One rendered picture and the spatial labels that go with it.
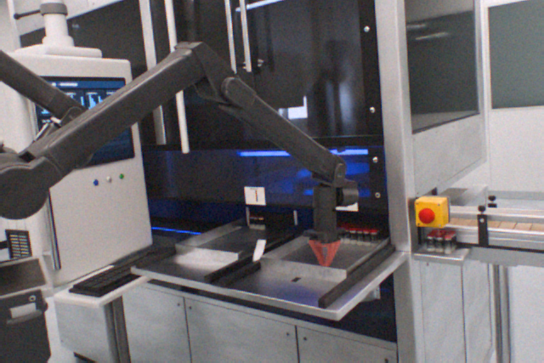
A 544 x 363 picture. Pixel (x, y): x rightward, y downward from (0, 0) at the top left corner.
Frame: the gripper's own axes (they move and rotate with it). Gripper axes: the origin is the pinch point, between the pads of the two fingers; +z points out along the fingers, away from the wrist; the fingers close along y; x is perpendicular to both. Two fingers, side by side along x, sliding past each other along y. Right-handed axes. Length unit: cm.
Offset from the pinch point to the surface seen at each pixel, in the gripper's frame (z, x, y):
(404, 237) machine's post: -4.7, -10.7, 24.8
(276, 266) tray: 1.8, 14.3, -0.8
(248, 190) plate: -16, 43, 23
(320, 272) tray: 1.5, 1.0, -0.7
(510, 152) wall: -34, 38, 485
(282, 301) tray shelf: 5.6, 2.8, -14.2
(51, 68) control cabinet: -57, 87, -24
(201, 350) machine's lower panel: 51, 77, 32
